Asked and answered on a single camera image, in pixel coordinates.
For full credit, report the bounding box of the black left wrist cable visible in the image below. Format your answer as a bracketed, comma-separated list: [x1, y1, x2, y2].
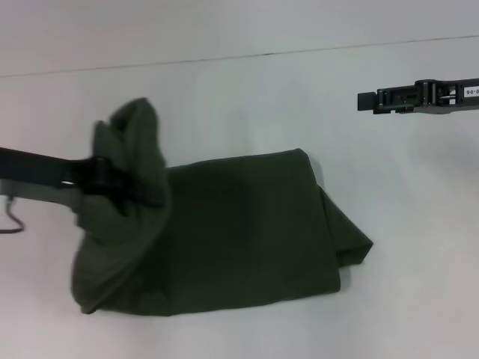
[0, 196, 26, 236]

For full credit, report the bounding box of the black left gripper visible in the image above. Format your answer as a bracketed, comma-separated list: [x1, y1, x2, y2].
[0, 146, 166, 217]

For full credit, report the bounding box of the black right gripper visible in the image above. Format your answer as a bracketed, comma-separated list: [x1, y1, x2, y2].
[357, 77, 479, 116]

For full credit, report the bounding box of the dark green FREE t-shirt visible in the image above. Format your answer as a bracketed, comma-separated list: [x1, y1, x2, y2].
[70, 96, 374, 316]

